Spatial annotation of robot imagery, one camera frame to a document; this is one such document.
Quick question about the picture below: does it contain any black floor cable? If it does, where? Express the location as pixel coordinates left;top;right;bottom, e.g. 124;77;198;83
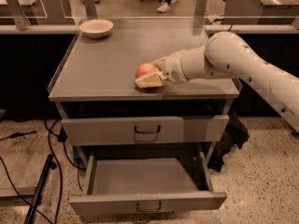
0;119;87;224

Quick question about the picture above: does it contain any clear acrylic barrier panel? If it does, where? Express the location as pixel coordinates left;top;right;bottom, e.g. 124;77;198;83
0;0;299;20

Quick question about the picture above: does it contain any grey open middle drawer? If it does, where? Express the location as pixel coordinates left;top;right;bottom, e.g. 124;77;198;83
69;153;227;216

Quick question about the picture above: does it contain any grey top drawer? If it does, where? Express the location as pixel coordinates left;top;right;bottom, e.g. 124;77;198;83
62;115;229;146

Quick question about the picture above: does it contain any black bar on floor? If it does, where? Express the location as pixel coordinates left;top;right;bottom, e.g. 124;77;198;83
24;154;53;224

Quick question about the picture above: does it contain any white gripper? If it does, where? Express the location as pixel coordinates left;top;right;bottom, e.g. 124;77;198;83
135;50;188;89

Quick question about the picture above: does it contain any grey background cabinet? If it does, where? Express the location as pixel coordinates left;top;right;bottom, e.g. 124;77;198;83
0;0;75;25
222;0;299;24

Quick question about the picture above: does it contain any red apple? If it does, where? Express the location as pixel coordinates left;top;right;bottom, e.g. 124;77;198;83
135;63;157;78

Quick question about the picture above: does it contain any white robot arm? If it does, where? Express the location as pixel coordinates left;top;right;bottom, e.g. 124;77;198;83
135;32;299;132

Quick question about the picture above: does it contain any grey background cabinet right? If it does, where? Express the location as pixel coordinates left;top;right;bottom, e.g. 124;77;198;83
222;0;299;24

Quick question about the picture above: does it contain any grey background cabinet left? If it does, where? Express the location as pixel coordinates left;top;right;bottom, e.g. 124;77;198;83
0;0;75;25

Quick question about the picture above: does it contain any cream ceramic bowl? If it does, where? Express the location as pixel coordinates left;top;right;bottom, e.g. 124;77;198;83
80;19;114;39

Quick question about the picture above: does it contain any black cloth on floor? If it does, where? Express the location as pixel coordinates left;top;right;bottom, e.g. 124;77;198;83
207;110;249;172

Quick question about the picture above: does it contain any grey metal drawer cabinet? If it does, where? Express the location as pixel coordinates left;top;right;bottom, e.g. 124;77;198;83
49;18;239;159

